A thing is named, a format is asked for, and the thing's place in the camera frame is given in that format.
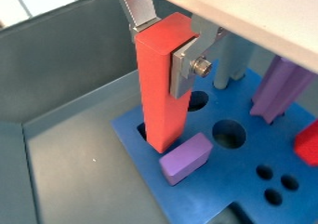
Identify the tall red rectangular block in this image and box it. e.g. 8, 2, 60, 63
135, 13, 195, 153

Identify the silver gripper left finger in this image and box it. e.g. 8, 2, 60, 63
119, 0, 160, 33

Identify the pink purple rectangular block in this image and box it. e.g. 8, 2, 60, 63
159, 133, 213, 186

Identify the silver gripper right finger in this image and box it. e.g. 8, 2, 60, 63
170, 15, 229, 99

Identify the purple star prism block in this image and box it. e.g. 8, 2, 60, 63
250, 56, 318, 124

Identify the blue shape sorter board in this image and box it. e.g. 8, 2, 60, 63
112, 71, 318, 224

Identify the red hexagonal prism block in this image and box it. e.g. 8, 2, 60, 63
294, 119, 318, 166

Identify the light blue rounded block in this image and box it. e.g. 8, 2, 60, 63
214, 33, 255, 89

